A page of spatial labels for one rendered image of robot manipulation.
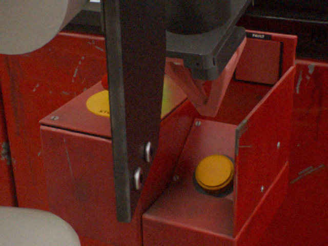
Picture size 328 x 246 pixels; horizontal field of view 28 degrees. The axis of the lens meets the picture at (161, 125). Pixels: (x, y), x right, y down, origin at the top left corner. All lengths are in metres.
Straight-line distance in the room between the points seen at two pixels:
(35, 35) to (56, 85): 0.75
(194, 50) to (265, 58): 0.19
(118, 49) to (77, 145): 0.37
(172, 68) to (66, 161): 0.15
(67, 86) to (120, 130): 0.71
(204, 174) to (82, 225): 0.13
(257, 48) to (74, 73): 0.35
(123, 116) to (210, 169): 0.39
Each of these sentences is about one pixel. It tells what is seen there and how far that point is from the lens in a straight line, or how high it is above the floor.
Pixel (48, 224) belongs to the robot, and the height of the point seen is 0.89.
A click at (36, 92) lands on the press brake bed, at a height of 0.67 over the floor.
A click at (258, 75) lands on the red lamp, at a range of 0.67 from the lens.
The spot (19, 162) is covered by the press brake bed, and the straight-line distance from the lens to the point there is 1.07.
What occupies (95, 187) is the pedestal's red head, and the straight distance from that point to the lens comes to 0.62.
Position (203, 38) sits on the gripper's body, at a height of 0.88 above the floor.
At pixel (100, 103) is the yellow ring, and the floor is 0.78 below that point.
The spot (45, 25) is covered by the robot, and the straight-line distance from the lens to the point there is 0.21.
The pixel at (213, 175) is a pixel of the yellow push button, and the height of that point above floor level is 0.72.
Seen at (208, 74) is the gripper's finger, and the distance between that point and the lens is 0.50.
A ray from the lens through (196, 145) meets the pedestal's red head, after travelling 0.67.
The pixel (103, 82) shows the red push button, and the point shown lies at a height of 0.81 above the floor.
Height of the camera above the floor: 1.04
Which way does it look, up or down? 25 degrees down
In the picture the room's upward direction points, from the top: 2 degrees counter-clockwise
